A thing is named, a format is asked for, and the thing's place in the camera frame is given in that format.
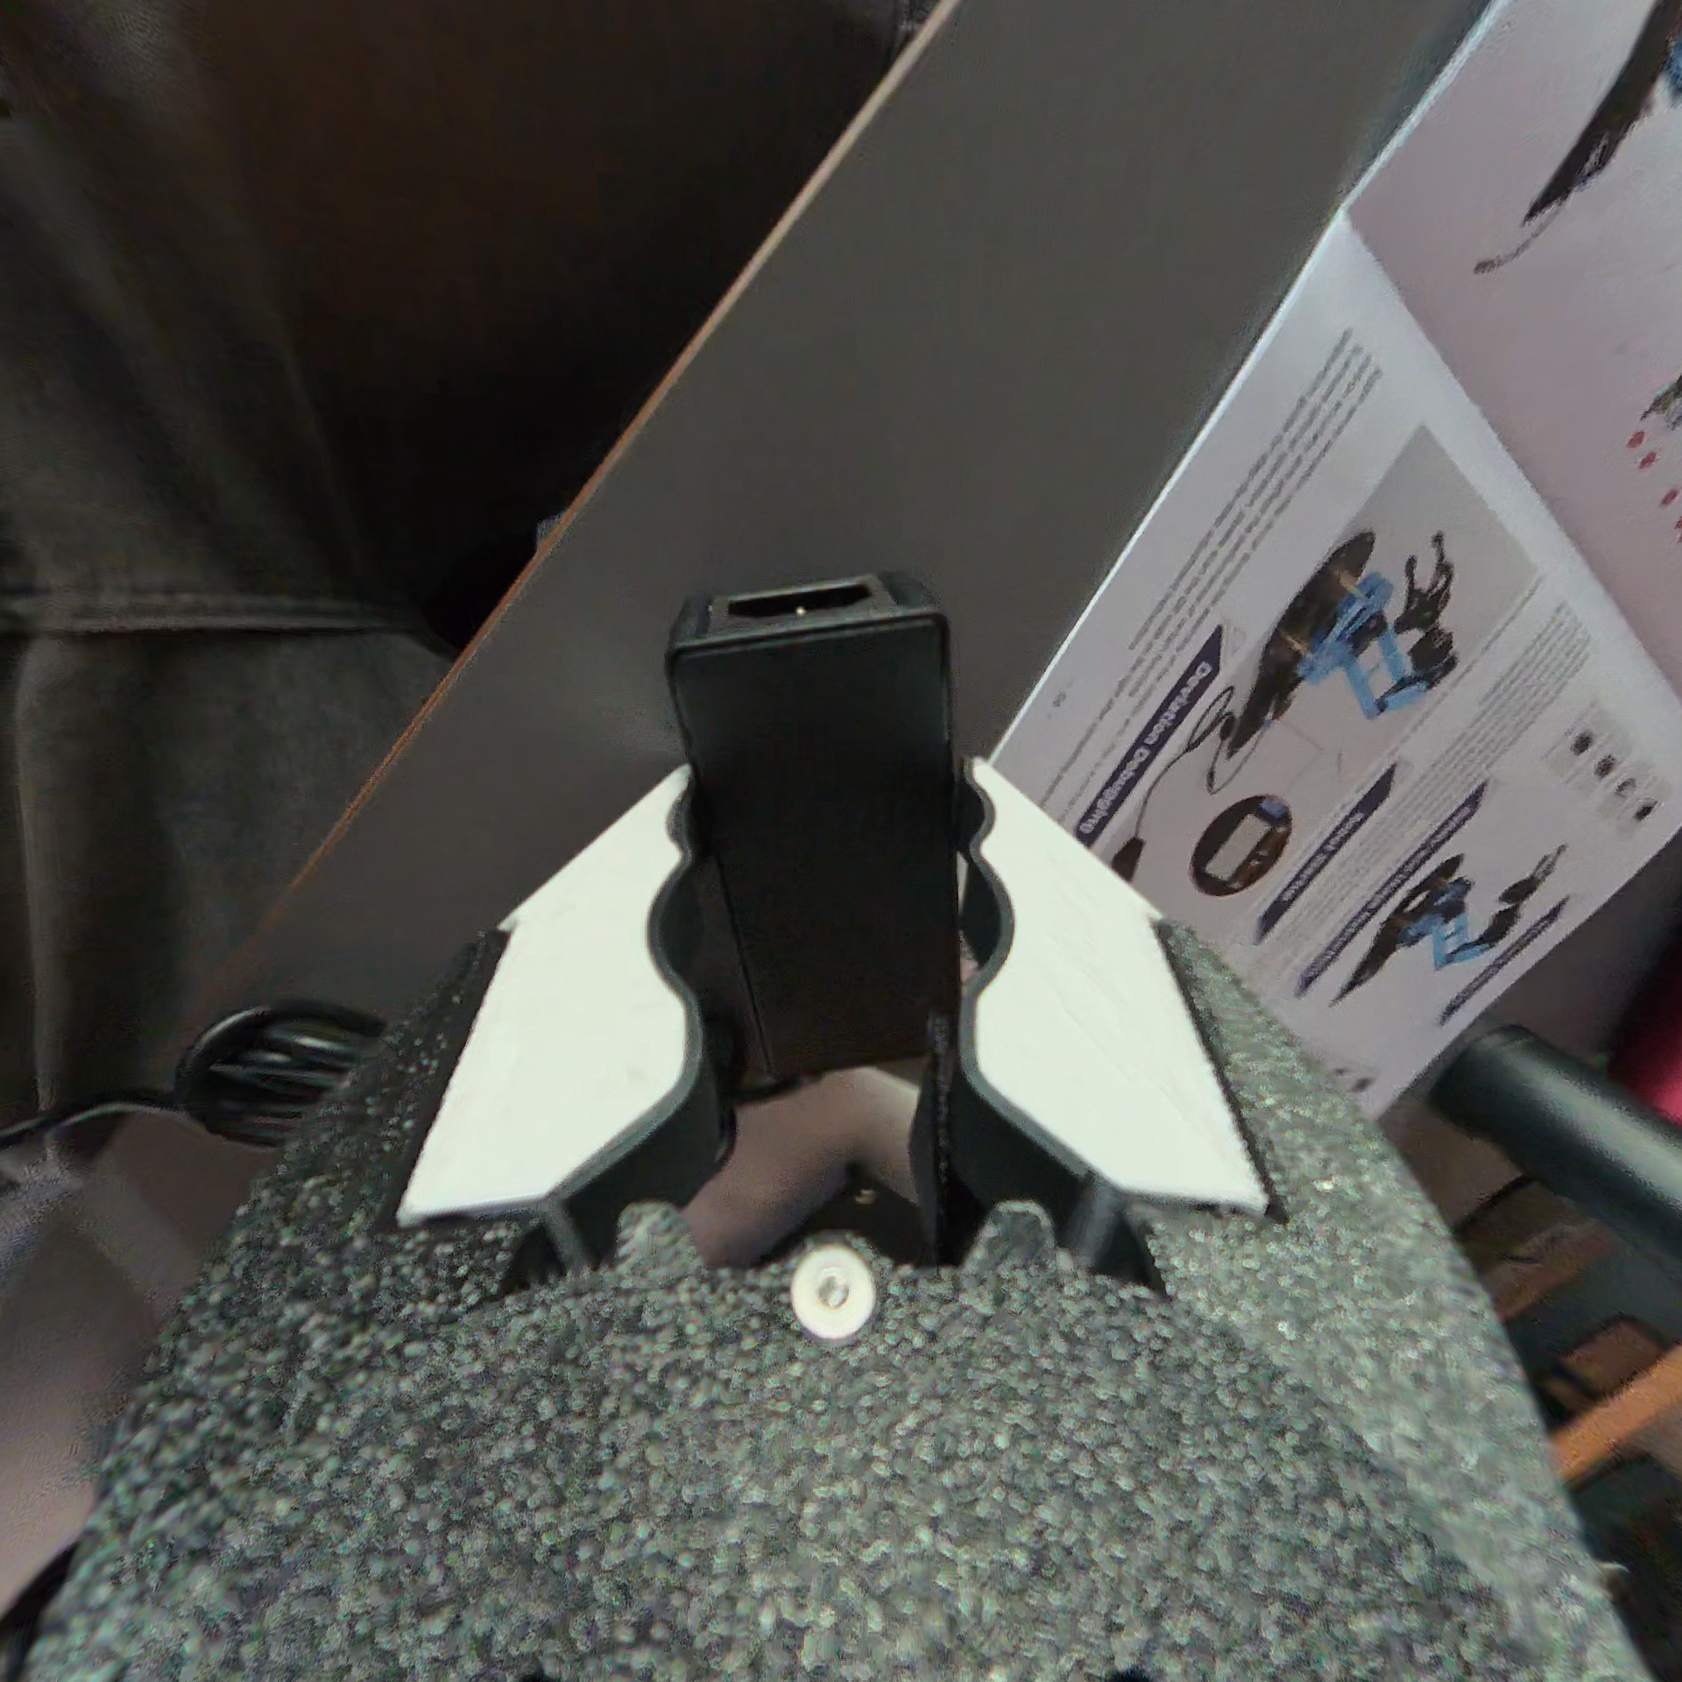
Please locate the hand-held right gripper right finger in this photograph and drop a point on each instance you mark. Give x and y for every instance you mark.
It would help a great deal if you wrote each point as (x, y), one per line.
(1104, 1052)

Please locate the red cylinder bottle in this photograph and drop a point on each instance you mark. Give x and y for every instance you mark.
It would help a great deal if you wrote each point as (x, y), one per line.
(1657, 1052)

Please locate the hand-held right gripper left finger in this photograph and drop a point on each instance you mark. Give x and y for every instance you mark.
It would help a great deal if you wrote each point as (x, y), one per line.
(565, 1052)

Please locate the printed instruction booklet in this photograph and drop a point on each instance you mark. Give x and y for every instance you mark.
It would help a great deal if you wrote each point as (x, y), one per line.
(1314, 590)

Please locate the grey desk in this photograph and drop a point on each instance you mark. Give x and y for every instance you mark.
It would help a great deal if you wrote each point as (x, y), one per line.
(987, 328)

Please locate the dark grey cylinder bottle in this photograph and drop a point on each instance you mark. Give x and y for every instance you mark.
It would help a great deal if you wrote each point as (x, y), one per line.
(1551, 1130)

